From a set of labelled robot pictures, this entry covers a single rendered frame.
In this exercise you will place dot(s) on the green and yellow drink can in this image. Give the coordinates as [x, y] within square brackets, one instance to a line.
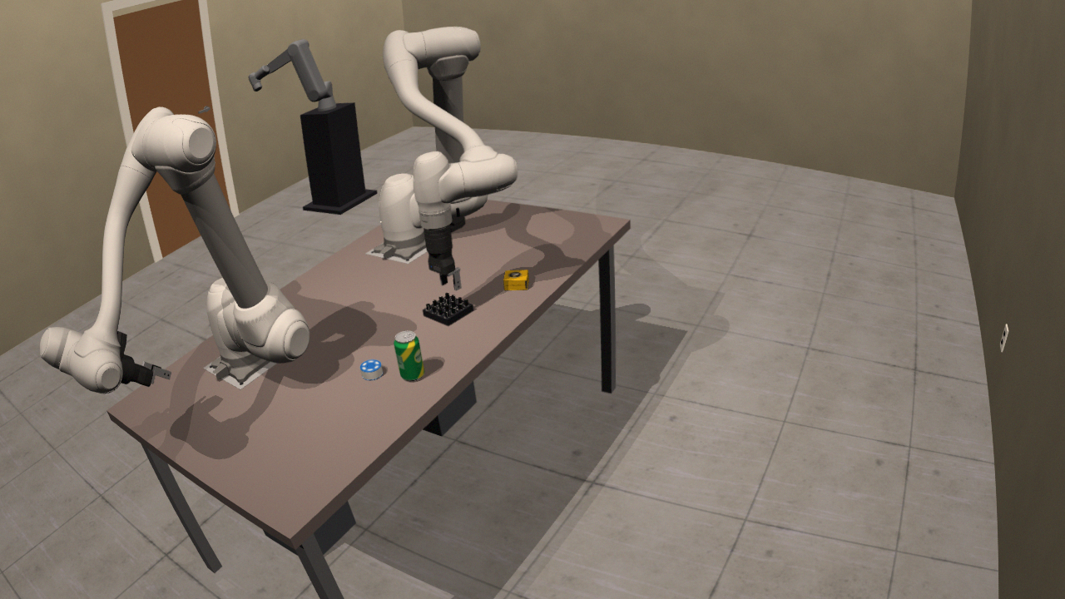
[409, 356]

